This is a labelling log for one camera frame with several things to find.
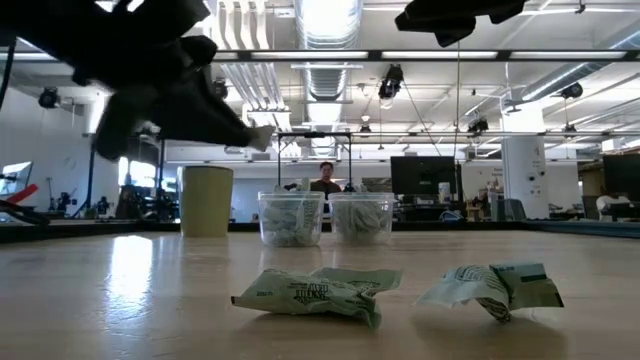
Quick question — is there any person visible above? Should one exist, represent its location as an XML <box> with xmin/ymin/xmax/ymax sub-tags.
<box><xmin>594</xmin><ymin>192</ymin><xmax>632</xmax><ymax>222</ymax></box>
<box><xmin>309</xmin><ymin>161</ymin><xmax>344</xmax><ymax>195</ymax></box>

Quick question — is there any clear plastic container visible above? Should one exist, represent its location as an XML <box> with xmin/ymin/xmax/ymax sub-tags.
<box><xmin>257</xmin><ymin>191</ymin><xmax>326</xmax><ymax>248</ymax></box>
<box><xmin>328</xmin><ymin>192</ymin><xmax>396</xmax><ymax>246</ymax></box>

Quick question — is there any tilted screen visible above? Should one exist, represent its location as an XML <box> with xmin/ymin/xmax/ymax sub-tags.
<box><xmin>0</xmin><ymin>160</ymin><xmax>34</xmax><ymax>197</ymax></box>

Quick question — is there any silver ventilation duct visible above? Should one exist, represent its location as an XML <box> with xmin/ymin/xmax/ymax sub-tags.
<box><xmin>294</xmin><ymin>0</ymin><xmax>365</xmax><ymax>157</ymax></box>

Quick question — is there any grey office chair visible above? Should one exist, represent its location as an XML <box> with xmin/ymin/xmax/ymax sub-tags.
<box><xmin>503</xmin><ymin>198</ymin><xmax>528</xmax><ymax>223</ymax></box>

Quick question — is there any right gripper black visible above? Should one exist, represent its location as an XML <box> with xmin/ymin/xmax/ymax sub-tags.
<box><xmin>394</xmin><ymin>0</ymin><xmax>529</xmax><ymax>49</ymax></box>

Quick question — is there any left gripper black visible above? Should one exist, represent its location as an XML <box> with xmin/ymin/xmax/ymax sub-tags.
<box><xmin>93</xmin><ymin>35</ymin><xmax>257</xmax><ymax>162</ymax></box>

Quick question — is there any yellow-green paper cup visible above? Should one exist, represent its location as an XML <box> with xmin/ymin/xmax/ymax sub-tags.
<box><xmin>179</xmin><ymin>164</ymin><xmax>235</xmax><ymax>239</ymax></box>

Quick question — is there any red bar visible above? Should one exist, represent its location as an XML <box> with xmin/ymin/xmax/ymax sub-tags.
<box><xmin>0</xmin><ymin>182</ymin><xmax>40</xmax><ymax>211</ymax></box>

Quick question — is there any black table edge rail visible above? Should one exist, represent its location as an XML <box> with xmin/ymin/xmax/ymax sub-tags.
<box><xmin>0</xmin><ymin>218</ymin><xmax>640</xmax><ymax>244</ymax></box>

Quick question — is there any black overhead frame bar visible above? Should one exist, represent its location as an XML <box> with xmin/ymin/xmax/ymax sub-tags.
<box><xmin>209</xmin><ymin>49</ymin><xmax>640</xmax><ymax>63</ymax></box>

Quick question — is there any white round pillar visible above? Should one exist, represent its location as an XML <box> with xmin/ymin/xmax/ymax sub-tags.
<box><xmin>501</xmin><ymin>102</ymin><xmax>550</xmax><ymax>221</ymax></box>

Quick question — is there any black monitor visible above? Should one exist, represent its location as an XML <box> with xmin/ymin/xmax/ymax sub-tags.
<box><xmin>390</xmin><ymin>156</ymin><xmax>464</xmax><ymax>197</ymax></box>
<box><xmin>603</xmin><ymin>154</ymin><xmax>640</xmax><ymax>204</ymax></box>

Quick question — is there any white packet with dark stripe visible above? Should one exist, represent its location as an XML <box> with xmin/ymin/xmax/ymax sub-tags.
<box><xmin>415</xmin><ymin>261</ymin><xmax>565</xmax><ymax>324</ymax></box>

